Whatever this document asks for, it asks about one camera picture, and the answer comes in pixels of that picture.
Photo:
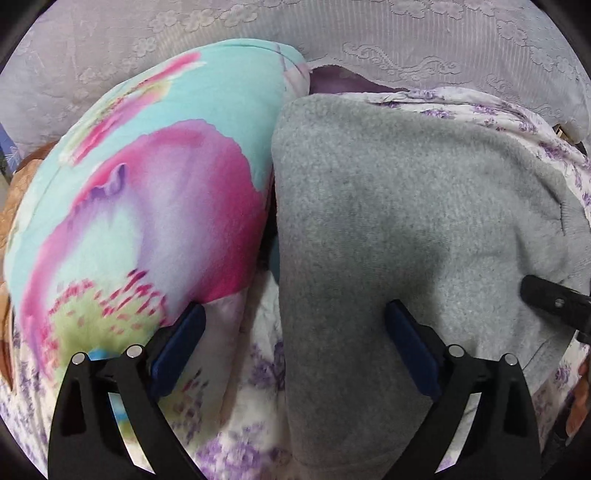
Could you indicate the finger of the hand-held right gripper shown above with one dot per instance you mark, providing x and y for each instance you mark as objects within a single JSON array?
[{"x": 554, "y": 302}]

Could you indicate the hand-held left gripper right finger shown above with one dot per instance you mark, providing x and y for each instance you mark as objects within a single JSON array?
[{"x": 411, "y": 350}]

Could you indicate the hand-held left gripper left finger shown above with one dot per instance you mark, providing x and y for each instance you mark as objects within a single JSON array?
[{"x": 180, "y": 350}]

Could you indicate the grey fleece pants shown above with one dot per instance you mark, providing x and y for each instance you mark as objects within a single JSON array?
[{"x": 392, "y": 207}]

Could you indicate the purple floral bed sheet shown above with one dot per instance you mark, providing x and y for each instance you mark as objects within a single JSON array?
[{"x": 258, "y": 438}]

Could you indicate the teal pink floral quilt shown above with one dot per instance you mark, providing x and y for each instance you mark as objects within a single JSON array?
[{"x": 161, "y": 184}]

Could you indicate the dark purple cloth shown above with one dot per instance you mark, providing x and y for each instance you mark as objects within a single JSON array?
[{"x": 346, "y": 81}]

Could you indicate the pale lace cloth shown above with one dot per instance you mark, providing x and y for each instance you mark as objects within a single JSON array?
[{"x": 369, "y": 27}]

